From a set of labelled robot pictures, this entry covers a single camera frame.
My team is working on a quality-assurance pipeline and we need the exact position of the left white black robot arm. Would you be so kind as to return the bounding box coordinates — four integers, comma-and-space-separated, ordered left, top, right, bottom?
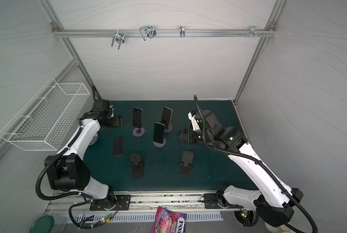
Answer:
35, 98, 123, 208

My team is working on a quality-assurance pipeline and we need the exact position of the front right folding stand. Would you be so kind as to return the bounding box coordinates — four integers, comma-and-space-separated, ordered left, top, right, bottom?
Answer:
179, 150, 194, 177

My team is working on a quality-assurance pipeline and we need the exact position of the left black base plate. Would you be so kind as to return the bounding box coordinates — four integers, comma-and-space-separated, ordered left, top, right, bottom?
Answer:
90, 195, 131, 211

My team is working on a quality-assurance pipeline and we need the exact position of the left metal U-bolt clamp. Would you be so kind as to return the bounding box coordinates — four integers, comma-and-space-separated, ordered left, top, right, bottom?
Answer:
111, 30, 125, 49

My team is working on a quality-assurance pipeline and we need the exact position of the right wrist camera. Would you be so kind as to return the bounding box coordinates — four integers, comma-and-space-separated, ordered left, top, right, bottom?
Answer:
188, 109, 201, 132

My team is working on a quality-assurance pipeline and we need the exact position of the white vent grille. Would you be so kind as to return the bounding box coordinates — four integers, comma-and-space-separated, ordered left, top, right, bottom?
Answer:
73, 211, 224, 223

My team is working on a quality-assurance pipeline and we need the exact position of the white wire basket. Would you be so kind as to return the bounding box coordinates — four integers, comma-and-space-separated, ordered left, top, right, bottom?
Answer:
0, 78, 91, 151

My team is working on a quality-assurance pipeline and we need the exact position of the metal u-bolt clamp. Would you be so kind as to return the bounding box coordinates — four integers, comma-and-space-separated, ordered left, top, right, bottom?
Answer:
140, 26, 157, 41
111, 30, 125, 49

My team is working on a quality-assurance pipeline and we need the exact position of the round stand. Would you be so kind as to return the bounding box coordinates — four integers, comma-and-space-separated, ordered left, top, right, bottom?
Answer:
133, 128, 145, 137
164, 124, 173, 133
153, 139, 166, 148

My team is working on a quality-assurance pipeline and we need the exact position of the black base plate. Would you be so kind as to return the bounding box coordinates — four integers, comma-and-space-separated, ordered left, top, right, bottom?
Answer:
199, 193, 243, 210
90, 195, 131, 211

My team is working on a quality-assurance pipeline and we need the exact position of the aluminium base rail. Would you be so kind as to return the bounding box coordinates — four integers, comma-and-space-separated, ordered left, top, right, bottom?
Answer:
45, 190, 285, 215

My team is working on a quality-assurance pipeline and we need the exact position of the centre metal U-bolt clamp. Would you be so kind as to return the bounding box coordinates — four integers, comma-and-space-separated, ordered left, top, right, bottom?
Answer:
140, 26, 157, 41

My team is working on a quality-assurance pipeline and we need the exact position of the right metal bolt bracket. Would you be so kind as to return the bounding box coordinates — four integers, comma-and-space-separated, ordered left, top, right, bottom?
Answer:
239, 26, 265, 37

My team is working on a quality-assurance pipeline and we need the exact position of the front left folding stand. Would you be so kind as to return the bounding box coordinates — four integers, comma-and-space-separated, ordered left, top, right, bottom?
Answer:
129, 153, 144, 180

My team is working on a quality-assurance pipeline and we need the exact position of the middle round stand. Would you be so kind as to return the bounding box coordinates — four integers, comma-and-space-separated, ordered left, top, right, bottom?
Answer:
153, 139, 166, 148

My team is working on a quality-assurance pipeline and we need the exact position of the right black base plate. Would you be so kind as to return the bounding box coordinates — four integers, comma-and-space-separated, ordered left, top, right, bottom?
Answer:
199, 193, 243, 210

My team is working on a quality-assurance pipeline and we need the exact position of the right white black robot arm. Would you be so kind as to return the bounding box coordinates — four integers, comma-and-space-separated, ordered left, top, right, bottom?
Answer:
177, 95, 318, 233

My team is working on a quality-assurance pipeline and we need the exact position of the back centre phone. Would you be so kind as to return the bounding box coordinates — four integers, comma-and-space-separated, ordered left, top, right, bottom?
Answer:
160, 107, 173, 129

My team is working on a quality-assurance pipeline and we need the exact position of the folding stand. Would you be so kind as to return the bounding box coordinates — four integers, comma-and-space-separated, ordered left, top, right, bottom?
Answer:
129, 153, 144, 180
179, 150, 194, 177

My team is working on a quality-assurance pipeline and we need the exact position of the aluminium cross bar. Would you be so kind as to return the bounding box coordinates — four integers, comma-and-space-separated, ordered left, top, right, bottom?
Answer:
52, 28, 276, 38

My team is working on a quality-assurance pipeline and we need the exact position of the pink snack bag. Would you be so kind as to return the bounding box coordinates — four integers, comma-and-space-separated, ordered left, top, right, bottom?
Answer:
151, 206, 187, 233

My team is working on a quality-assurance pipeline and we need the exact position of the back left round stand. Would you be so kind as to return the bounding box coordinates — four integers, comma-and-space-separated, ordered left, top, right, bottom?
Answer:
133, 128, 145, 137

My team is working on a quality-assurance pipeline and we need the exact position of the back centre round stand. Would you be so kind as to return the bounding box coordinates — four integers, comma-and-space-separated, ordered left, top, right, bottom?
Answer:
164, 124, 173, 133

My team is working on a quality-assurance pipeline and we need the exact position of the back left phone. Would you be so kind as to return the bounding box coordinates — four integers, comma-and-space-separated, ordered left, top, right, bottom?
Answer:
132, 107, 142, 129

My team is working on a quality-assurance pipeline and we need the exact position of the small metal bracket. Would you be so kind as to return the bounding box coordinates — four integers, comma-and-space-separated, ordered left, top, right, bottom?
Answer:
179, 26, 185, 38

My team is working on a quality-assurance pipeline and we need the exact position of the blue white ceramic bowl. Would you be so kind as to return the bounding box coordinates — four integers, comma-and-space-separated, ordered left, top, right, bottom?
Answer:
89, 133, 98, 146

